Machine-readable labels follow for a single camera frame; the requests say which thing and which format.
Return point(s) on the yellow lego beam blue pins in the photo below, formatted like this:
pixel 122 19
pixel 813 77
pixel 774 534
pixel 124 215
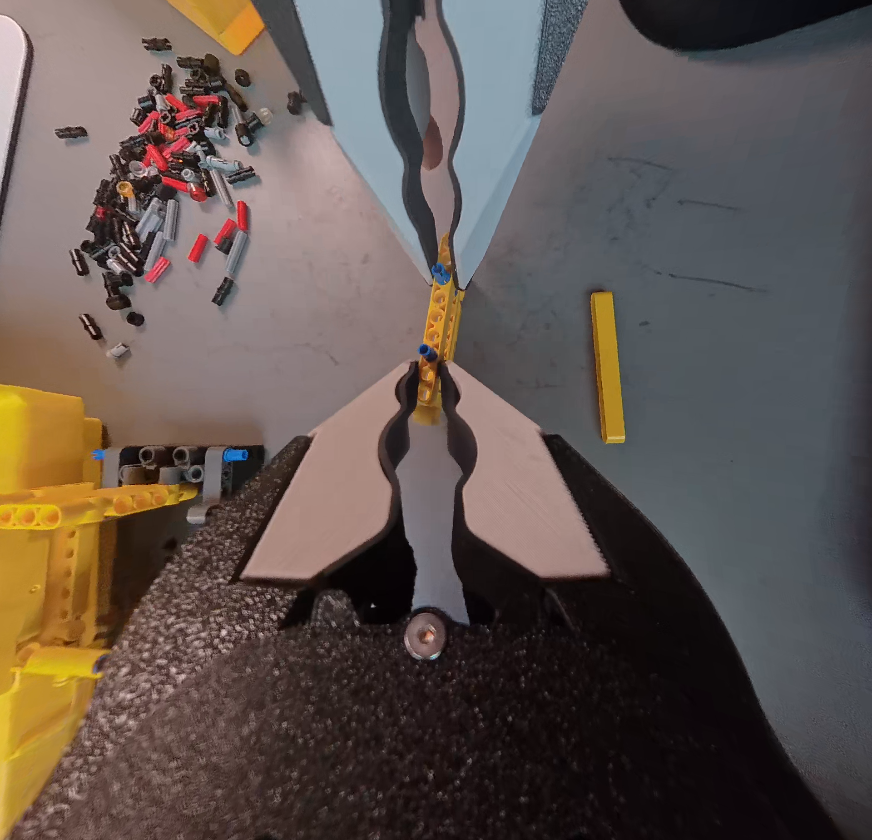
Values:
pixel 441 308

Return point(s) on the pile of small lego pins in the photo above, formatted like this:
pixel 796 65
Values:
pixel 157 172

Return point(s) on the yellow plastic storage bin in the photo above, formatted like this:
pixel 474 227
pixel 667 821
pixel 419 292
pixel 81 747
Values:
pixel 218 2

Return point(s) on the partly built yellow lego model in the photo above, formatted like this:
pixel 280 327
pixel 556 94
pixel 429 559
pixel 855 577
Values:
pixel 41 445

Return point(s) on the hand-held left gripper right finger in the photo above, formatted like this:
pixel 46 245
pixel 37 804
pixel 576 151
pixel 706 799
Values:
pixel 524 506

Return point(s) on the white instruction board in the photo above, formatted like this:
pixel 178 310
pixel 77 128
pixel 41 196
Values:
pixel 12 104

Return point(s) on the plain yellow lego beam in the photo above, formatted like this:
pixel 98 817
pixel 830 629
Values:
pixel 607 370

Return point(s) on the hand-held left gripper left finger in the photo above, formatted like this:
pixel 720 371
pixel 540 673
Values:
pixel 327 499

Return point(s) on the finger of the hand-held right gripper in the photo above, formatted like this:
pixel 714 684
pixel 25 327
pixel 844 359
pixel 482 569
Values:
pixel 340 56
pixel 504 70

